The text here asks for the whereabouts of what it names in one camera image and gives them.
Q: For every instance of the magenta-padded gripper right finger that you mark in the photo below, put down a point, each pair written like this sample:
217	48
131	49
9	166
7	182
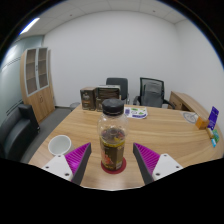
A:
162	165

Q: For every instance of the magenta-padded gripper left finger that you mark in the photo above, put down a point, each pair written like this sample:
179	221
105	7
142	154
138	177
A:
60	164

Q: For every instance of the clear bottle with dark drink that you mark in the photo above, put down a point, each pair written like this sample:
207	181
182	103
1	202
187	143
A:
112	140

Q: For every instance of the white mug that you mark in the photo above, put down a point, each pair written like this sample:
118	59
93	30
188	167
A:
60	145

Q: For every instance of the flat round red coaster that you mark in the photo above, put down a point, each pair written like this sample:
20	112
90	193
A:
122	167

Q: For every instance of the small light blue box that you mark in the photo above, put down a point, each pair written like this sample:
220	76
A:
213	143

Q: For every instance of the black leather sofa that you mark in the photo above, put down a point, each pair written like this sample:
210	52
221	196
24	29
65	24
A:
15	131

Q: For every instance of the small cream box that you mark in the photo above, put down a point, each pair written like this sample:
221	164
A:
210	132

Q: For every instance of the small orange box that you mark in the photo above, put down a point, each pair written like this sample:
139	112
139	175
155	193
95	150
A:
202	122

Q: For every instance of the white and green leaflet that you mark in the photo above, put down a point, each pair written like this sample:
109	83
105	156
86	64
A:
136	112

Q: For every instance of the grey mesh waste bin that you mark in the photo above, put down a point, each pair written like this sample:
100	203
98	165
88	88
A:
74	106

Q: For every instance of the small green box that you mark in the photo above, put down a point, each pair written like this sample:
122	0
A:
216	136

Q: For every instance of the wooden side desk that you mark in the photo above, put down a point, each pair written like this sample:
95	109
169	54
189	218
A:
185	101

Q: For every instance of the purple upright card box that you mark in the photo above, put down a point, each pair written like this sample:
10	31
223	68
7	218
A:
213	117

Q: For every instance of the small upright brown box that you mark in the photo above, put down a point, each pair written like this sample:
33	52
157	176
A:
87	98

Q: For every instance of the black mesh chair, grey cushion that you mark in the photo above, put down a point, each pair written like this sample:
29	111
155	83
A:
151	93

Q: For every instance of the wooden cabinet with glass doors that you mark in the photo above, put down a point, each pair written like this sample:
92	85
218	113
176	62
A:
35	83

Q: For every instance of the dark brown flat box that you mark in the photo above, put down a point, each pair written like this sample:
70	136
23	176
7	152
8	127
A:
108	90

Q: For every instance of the black office chair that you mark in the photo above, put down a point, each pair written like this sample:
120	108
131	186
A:
118	85

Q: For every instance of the rectangular ceiling light panel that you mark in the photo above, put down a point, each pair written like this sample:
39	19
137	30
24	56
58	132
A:
29	25

